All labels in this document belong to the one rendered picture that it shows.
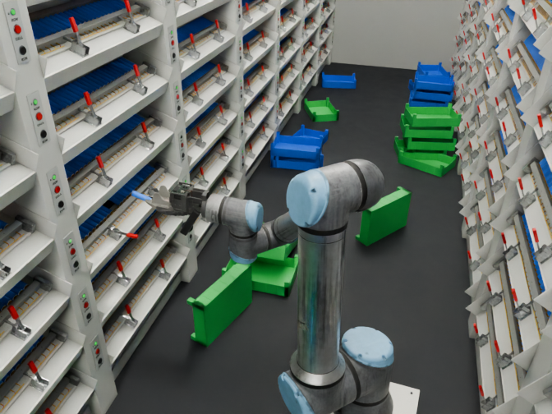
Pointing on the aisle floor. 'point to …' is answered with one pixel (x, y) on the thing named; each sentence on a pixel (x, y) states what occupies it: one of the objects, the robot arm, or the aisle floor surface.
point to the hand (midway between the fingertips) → (150, 201)
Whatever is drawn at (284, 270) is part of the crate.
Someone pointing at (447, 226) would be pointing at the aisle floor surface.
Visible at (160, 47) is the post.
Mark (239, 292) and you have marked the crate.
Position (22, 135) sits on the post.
